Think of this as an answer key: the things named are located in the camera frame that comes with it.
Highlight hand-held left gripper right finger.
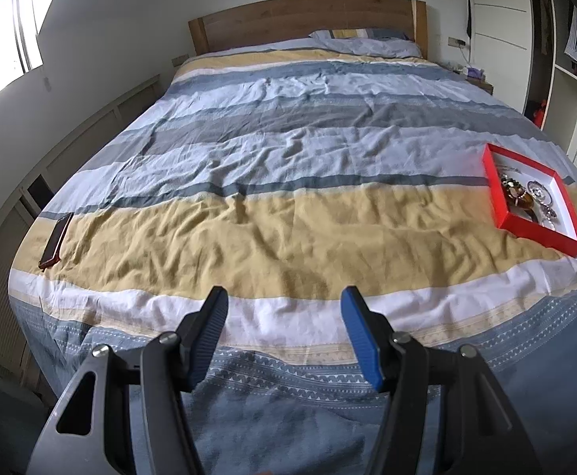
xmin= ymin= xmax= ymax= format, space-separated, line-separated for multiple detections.
xmin=342 ymin=285 xmax=537 ymax=475

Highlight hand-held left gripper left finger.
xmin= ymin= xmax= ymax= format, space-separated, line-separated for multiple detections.
xmin=26 ymin=286 xmax=230 ymax=475

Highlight wooden nightstand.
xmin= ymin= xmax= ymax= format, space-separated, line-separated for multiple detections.
xmin=459 ymin=66 xmax=495 ymax=96

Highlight wooden headboard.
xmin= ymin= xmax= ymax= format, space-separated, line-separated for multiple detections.
xmin=188 ymin=0 xmax=428 ymax=57

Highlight hanging clothes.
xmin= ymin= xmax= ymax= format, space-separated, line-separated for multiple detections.
xmin=562 ymin=4 xmax=577 ymax=63

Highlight red item in wardrobe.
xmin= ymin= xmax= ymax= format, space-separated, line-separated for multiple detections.
xmin=526 ymin=100 xmax=549 ymax=130

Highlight white wardrobe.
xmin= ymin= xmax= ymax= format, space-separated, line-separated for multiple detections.
xmin=463 ymin=0 xmax=577 ymax=179

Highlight striped pillow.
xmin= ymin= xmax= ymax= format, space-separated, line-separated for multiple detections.
xmin=309 ymin=27 xmax=424 ymax=59

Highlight striped bed blanket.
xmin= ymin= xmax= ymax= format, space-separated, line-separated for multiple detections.
xmin=8 ymin=42 xmax=577 ymax=475

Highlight amber bangle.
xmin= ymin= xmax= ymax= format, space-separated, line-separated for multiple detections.
xmin=508 ymin=188 xmax=537 ymax=211

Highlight red jewelry box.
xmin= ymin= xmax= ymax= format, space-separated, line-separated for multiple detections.
xmin=482 ymin=142 xmax=577 ymax=258

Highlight smartphone with red case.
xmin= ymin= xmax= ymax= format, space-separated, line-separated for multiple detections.
xmin=38 ymin=212 xmax=75 ymax=271

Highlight window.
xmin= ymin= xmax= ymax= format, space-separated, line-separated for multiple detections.
xmin=0 ymin=0 xmax=74 ymax=106

